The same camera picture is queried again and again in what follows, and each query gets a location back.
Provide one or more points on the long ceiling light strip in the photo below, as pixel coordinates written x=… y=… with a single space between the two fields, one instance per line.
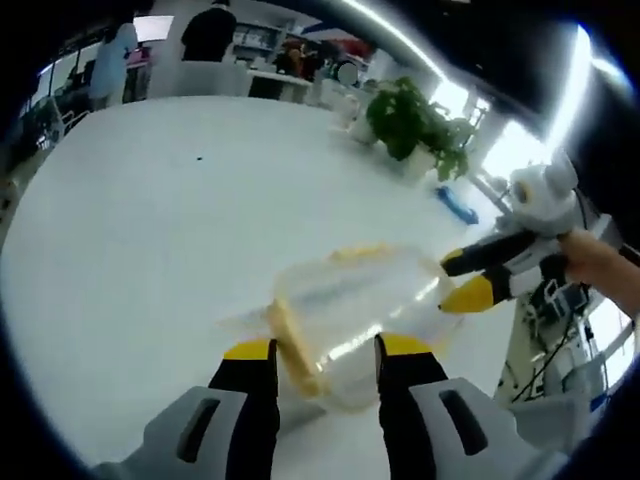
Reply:
x=400 y=35

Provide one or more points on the person's right hand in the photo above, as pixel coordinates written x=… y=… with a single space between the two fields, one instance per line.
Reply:
x=592 y=260

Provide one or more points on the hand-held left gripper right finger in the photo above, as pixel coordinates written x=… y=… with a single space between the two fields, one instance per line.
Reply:
x=405 y=410

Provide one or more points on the equipment under table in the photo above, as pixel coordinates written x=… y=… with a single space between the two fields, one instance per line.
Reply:
x=560 y=340

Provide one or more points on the bright curved ceiling light strip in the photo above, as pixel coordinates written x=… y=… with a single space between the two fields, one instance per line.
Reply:
x=567 y=90

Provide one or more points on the clear plastic container yellow buckles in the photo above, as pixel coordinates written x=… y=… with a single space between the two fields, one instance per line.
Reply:
x=360 y=305

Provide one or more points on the wall screen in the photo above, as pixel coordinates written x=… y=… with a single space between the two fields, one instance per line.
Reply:
x=152 y=27

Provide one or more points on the blue flat object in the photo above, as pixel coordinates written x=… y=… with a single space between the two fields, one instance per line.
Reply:
x=457 y=202

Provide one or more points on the white office chair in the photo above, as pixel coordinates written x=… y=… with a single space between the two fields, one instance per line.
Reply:
x=67 y=117

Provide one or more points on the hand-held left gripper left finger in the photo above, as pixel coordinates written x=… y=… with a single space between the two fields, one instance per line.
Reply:
x=240 y=415

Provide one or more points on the green potted plant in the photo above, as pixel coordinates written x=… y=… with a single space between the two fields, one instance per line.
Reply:
x=407 y=120

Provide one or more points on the white counter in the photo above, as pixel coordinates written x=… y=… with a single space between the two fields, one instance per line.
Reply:
x=235 y=80

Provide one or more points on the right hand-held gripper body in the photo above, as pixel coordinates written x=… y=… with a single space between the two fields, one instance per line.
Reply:
x=545 y=200

